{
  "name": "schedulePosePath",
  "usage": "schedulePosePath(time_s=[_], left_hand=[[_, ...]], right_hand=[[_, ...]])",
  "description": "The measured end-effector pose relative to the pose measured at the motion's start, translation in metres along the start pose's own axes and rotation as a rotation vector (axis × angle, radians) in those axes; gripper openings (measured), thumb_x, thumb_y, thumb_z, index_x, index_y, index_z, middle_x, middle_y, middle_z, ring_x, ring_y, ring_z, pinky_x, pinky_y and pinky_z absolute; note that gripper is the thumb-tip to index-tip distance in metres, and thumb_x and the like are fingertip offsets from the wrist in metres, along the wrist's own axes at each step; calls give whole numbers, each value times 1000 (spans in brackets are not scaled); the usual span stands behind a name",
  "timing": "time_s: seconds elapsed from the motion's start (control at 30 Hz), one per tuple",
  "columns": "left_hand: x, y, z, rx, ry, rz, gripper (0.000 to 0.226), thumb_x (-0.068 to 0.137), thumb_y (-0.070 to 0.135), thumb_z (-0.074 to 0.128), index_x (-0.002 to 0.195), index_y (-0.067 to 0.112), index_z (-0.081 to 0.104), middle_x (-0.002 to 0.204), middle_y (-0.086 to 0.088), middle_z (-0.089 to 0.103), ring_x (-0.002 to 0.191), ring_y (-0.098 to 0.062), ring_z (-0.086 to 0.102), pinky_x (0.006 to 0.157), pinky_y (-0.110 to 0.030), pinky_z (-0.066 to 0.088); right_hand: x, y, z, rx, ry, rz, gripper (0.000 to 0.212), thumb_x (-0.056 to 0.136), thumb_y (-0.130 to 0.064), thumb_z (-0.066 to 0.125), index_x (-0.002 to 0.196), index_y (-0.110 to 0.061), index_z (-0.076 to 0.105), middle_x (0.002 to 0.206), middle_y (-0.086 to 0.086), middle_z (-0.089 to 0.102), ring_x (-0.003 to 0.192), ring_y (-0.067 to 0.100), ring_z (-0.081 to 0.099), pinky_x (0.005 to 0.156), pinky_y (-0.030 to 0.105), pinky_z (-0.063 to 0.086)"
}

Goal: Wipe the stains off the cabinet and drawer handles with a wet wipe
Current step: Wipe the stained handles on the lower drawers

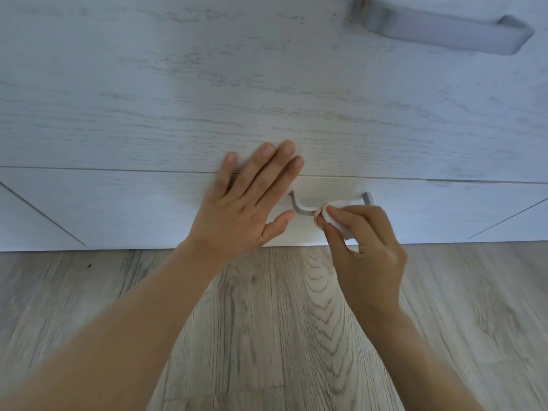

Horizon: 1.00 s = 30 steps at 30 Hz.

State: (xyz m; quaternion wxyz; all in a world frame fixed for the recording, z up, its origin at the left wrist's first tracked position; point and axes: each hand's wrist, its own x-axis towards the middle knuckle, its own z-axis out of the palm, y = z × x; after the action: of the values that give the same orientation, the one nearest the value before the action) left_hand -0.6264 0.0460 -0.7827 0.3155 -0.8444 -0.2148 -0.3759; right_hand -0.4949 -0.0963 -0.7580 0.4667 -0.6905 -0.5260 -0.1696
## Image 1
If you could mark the white wooden cabinet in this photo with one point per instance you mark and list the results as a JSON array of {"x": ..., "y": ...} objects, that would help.
[{"x": 128, "y": 81}]

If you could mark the person's left hand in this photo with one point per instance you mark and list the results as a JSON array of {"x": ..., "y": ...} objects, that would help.
[{"x": 235, "y": 218}]

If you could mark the person's right hand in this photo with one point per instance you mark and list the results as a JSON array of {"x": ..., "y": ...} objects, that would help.
[{"x": 376, "y": 269}]

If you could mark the white cabinet door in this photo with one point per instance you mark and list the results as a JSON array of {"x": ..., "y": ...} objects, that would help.
[
  {"x": 522, "y": 226},
  {"x": 25, "y": 226}
]

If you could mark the person's left forearm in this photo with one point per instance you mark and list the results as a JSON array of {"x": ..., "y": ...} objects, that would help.
[{"x": 107, "y": 338}]

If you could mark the person's right forearm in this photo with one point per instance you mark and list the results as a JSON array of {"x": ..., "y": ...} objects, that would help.
[{"x": 419, "y": 368}]

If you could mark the white wipe pad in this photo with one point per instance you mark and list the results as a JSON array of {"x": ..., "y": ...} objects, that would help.
[{"x": 326, "y": 214}]

